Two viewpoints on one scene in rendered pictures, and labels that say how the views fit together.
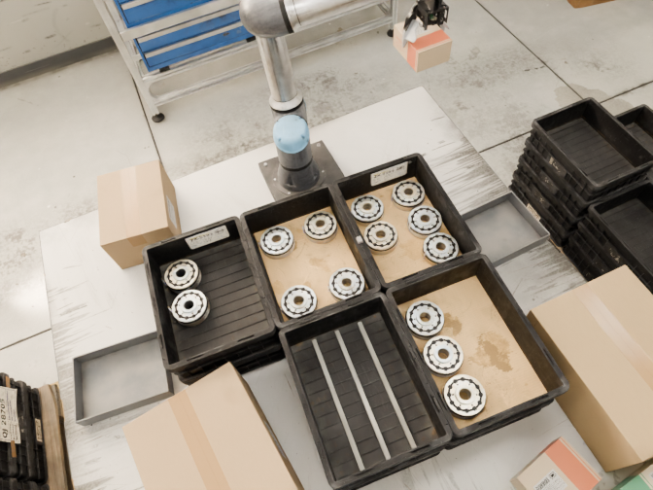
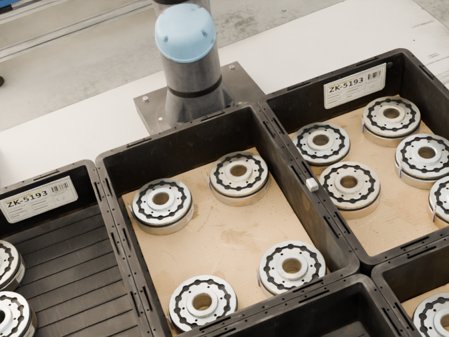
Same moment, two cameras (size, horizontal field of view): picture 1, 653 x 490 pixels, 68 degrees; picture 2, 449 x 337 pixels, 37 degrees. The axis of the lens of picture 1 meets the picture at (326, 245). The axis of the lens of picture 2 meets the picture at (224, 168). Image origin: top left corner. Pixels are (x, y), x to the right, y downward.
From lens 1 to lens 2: 39 cm
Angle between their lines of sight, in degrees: 12
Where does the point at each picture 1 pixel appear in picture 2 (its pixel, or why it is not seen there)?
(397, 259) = (383, 225)
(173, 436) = not seen: outside the picture
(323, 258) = (245, 229)
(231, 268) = (80, 255)
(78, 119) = not seen: outside the picture
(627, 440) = not seen: outside the picture
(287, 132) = (178, 28)
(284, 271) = (175, 255)
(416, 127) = (389, 38)
